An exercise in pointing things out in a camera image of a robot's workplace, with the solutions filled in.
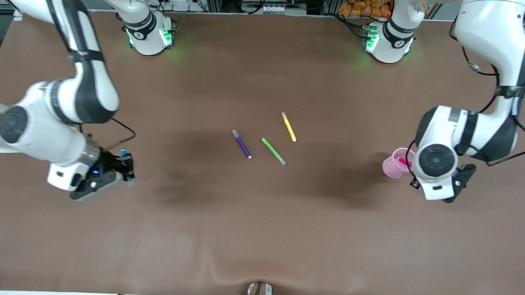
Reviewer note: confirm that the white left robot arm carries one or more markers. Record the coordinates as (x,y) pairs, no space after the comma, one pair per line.
(493,33)

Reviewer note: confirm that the green marker pen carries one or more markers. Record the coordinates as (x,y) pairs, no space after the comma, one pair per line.
(272,150)

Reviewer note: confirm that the brown table cover sheet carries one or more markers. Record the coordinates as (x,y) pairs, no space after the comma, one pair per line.
(259,231)

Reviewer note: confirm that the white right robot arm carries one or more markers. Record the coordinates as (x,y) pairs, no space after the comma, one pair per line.
(88,78)

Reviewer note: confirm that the yellow marker pen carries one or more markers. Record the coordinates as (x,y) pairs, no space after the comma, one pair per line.
(289,127)

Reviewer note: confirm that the orange snack bags pile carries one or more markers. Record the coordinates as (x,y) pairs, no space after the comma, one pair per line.
(353,5)

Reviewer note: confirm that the pink marker pen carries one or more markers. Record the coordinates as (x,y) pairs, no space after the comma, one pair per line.
(404,162)

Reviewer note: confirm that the small white socket strip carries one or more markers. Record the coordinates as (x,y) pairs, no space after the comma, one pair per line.
(273,8)

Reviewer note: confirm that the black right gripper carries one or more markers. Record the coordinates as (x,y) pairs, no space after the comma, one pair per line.
(108,162)

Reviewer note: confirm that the purple marker pen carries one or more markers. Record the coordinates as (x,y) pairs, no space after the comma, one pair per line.
(242,145)

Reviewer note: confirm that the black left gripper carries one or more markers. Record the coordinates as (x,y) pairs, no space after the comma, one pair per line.
(414,183)

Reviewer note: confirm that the pink plastic cup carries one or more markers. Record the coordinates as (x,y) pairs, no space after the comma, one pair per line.
(392,168)

